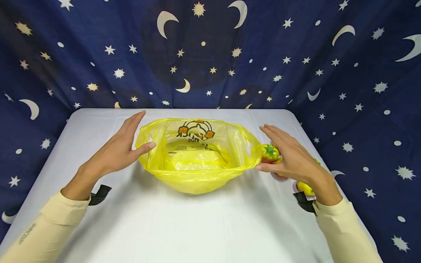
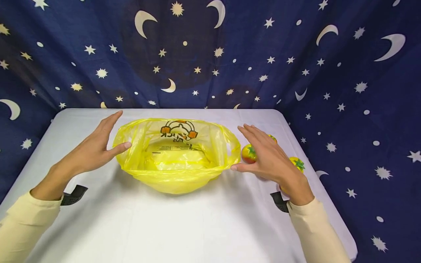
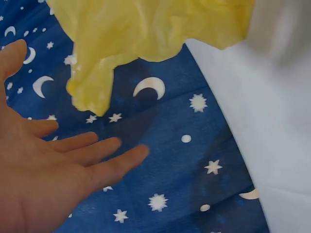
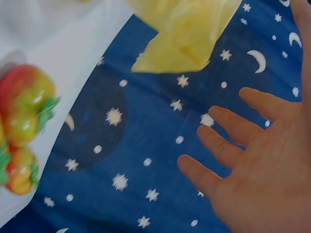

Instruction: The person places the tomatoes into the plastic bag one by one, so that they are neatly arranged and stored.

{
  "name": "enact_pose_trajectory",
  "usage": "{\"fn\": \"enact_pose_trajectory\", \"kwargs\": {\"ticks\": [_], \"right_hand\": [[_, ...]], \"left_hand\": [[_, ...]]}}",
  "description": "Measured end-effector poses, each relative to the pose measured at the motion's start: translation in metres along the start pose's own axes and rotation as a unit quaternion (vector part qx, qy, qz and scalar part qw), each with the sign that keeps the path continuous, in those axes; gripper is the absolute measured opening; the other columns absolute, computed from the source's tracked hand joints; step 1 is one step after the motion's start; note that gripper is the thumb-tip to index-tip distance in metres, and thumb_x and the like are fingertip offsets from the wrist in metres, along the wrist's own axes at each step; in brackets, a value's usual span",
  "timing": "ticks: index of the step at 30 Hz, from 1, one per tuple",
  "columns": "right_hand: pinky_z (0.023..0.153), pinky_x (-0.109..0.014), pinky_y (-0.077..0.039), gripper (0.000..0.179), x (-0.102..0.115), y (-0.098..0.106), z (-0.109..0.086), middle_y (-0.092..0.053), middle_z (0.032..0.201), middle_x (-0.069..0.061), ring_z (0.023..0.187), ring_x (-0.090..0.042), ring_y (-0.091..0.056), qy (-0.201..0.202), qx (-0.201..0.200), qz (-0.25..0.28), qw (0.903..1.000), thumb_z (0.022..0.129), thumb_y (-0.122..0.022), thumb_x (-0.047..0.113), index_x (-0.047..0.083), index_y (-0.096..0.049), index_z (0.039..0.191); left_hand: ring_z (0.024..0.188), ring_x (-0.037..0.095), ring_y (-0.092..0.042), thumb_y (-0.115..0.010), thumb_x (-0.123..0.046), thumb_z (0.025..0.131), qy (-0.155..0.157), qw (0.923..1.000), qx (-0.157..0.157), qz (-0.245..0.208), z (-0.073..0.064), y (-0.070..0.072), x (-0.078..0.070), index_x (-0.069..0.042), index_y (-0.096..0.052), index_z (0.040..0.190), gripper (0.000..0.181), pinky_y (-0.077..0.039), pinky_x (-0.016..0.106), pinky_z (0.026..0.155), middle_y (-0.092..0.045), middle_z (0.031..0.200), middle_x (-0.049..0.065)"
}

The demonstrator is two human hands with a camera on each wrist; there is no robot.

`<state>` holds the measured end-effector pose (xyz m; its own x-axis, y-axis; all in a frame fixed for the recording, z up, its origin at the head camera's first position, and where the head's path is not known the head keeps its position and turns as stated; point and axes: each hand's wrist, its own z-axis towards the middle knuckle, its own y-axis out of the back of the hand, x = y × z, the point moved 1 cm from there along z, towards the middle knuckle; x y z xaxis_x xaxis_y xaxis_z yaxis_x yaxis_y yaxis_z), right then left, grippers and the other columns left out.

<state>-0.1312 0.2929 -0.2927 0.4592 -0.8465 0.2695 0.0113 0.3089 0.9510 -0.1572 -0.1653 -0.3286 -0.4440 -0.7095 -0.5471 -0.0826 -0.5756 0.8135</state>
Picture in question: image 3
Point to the yellow plastic bag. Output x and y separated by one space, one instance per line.
136 29

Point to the person's left hand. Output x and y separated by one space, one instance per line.
31 174

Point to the person's left thumb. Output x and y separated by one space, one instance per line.
13 58

